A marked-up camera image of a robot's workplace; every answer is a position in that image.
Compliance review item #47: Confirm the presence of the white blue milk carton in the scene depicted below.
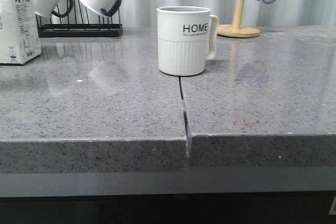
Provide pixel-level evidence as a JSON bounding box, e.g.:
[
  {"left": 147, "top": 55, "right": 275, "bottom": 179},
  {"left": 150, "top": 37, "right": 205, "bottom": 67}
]
[{"left": 1, "top": 0, "right": 41, "bottom": 65}]

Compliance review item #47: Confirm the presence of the white HOME ribbed mug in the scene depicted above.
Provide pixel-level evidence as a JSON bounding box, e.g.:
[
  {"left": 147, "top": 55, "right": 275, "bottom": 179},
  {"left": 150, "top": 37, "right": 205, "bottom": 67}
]
[{"left": 156, "top": 6, "right": 219, "bottom": 77}]

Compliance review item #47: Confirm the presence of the black wire mug rack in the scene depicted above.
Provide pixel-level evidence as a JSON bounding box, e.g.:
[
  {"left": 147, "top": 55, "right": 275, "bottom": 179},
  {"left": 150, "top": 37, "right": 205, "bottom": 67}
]
[{"left": 36, "top": 0, "right": 123, "bottom": 38}]

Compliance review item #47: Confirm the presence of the wooden mug tree stand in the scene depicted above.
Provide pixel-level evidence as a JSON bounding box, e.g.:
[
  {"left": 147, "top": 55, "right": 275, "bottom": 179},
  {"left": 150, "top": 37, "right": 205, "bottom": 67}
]
[{"left": 218, "top": 0, "right": 260, "bottom": 38}]

